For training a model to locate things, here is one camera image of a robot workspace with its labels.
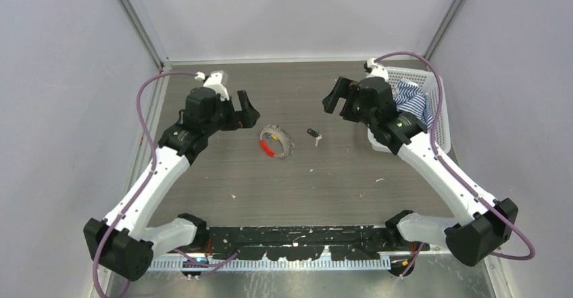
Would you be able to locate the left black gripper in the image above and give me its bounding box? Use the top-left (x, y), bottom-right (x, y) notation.
top-left (204, 91), bottom-right (259, 136)

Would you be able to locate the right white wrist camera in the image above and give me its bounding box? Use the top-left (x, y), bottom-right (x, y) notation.
top-left (364, 58), bottom-right (389, 82)

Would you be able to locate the aluminium frame rail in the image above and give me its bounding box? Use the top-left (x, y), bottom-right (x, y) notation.
top-left (96, 222), bottom-right (501, 272)

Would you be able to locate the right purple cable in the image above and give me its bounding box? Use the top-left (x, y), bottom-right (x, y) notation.
top-left (374, 51), bottom-right (537, 279)

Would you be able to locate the metal spring coil keyring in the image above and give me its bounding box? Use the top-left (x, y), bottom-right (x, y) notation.
top-left (259, 124), bottom-right (295, 159)

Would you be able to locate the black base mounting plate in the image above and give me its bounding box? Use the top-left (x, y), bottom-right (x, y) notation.
top-left (179, 225), bottom-right (420, 261)

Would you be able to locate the silver key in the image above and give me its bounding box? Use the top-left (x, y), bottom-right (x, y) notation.
top-left (314, 134), bottom-right (322, 147)

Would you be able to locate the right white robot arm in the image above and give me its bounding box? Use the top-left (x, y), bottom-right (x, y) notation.
top-left (322, 77), bottom-right (518, 266)

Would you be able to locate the purple cable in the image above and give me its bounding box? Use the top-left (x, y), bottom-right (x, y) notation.
top-left (374, 51), bottom-right (537, 279)
top-left (91, 71), bottom-right (241, 298)

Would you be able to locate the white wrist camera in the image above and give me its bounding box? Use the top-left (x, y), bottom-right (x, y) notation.
top-left (364, 58), bottom-right (389, 82)
top-left (194, 70), bottom-right (230, 101)

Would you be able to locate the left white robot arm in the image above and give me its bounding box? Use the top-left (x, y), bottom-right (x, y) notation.
top-left (83, 86), bottom-right (260, 282)

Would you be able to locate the red handled key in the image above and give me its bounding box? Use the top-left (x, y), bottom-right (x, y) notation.
top-left (259, 138), bottom-right (275, 157)

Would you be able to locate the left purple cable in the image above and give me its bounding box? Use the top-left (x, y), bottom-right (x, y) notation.
top-left (91, 71), bottom-right (241, 298)

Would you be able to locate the blue striped cloth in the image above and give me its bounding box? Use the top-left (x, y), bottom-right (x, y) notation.
top-left (394, 79), bottom-right (434, 128)

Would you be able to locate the white plastic basket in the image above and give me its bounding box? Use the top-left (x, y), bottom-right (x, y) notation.
top-left (383, 66), bottom-right (451, 153)

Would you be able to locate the black key fob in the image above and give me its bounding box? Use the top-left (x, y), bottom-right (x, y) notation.
top-left (307, 128), bottom-right (320, 138)

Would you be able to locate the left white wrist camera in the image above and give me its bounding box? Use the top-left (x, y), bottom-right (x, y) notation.
top-left (194, 70), bottom-right (230, 101)

